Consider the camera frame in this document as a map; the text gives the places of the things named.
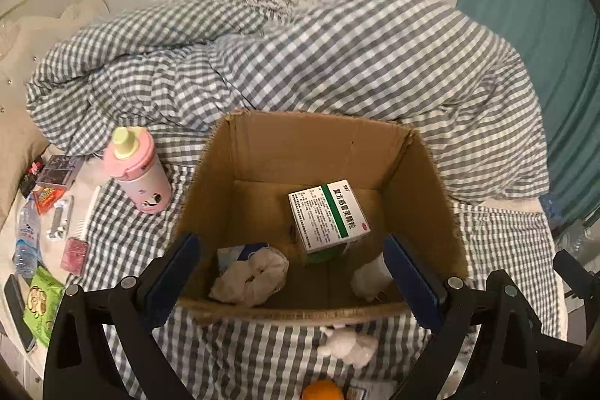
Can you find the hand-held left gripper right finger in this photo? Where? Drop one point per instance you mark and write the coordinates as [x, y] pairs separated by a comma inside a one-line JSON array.
[[412, 278]]

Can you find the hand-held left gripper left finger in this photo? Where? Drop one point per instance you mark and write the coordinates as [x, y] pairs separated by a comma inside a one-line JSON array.
[[174, 276]]

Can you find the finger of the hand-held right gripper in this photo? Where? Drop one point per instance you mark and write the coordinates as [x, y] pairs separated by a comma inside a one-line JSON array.
[[579, 278]]

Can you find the white bear toy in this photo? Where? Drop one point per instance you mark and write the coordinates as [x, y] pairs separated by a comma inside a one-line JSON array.
[[349, 346]]

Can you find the orange fruit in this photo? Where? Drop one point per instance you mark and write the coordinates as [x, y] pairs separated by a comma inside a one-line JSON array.
[[322, 391]]

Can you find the brown cardboard box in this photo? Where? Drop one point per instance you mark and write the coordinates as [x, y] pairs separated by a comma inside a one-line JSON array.
[[300, 142]]

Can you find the white plastic bottle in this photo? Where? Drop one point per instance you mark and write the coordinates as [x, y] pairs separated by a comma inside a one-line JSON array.
[[370, 278]]

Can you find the blue white carton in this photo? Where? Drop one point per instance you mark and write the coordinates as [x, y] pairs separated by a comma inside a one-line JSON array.
[[234, 254]]

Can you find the crumpled beige sock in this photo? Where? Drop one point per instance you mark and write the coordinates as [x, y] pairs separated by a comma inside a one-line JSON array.
[[251, 278]]

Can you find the pink drinking bottle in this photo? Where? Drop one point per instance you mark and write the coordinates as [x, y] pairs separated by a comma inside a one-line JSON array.
[[140, 179]]

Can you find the pink glitter packet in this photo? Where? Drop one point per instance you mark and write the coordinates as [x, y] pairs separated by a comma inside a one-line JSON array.
[[74, 254]]

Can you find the white green medicine box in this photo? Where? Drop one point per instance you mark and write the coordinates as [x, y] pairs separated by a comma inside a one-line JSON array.
[[328, 215]]

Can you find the white comb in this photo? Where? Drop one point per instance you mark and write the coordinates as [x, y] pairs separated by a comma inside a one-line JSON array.
[[89, 210]]

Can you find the grey white checked bed sheet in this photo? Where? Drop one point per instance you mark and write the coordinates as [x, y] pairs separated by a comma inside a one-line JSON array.
[[262, 358]]

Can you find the white plastic clip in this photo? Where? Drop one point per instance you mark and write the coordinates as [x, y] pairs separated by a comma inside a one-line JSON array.
[[60, 217]]

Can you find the green snack packet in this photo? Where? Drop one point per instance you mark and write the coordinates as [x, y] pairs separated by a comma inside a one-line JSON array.
[[42, 306]]

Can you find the red snack packet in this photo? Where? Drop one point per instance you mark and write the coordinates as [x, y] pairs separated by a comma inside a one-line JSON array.
[[48, 199]]

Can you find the clear water bottle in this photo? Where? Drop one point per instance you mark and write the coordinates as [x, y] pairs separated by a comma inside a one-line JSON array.
[[27, 240]]

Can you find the dark small box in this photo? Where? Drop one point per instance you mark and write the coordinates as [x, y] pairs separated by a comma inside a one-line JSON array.
[[60, 170]]

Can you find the black phone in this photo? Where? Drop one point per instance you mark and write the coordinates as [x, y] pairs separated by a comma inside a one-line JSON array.
[[18, 311]]

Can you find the black red small packet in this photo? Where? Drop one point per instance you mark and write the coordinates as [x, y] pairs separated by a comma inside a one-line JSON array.
[[32, 177]]

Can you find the grey white checked duvet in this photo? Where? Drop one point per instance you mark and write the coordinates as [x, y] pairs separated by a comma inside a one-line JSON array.
[[328, 67]]

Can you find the cream padded headboard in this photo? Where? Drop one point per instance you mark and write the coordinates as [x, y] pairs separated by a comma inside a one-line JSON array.
[[18, 100]]

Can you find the teal curtain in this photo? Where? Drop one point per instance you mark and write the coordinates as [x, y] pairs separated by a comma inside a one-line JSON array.
[[539, 30]]

